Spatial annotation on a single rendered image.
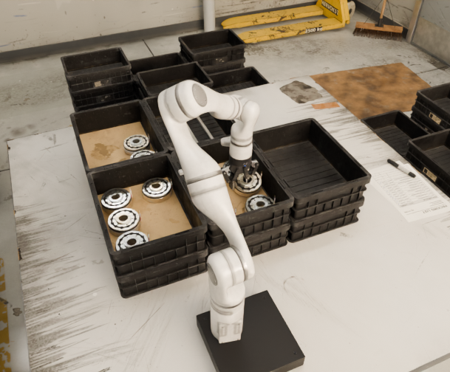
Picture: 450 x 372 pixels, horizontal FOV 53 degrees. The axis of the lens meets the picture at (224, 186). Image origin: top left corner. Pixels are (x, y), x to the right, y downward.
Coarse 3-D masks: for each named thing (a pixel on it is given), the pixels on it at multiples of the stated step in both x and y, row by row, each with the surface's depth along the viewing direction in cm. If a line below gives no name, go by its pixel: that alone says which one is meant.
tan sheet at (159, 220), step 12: (132, 192) 162; (132, 204) 157; (144, 204) 157; (156, 204) 157; (168, 204) 157; (180, 204) 157; (108, 216) 153; (144, 216) 153; (156, 216) 153; (168, 216) 153; (180, 216) 153; (108, 228) 149; (144, 228) 149; (156, 228) 149; (168, 228) 149; (180, 228) 149
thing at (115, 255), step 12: (156, 156) 161; (168, 156) 161; (108, 168) 156; (180, 180) 152; (96, 192) 147; (96, 204) 143; (192, 204) 143; (192, 228) 135; (204, 228) 135; (108, 240) 134; (156, 240) 132; (168, 240) 132; (180, 240) 135; (120, 252) 128; (132, 252) 130
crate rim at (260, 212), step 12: (204, 144) 167; (216, 144) 168; (252, 144) 167; (180, 168) 156; (276, 180) 152; (288, 192) 147; (276, 204) 143; (288, 204) 144; (204, 216) 139; (240, 216) 139; (252, 216) 141; (216, 228) 138
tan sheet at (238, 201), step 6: (222, 162) 174; (228, 186) 164; (228, 192) 162; (234, 192) 162; (264, 192) 162; (234, 198) 160; (240, 198) 160; (246, 198) 160; (234, 204) 157; (240, 204) 157; (234, 210) 155; (240, 210) 155
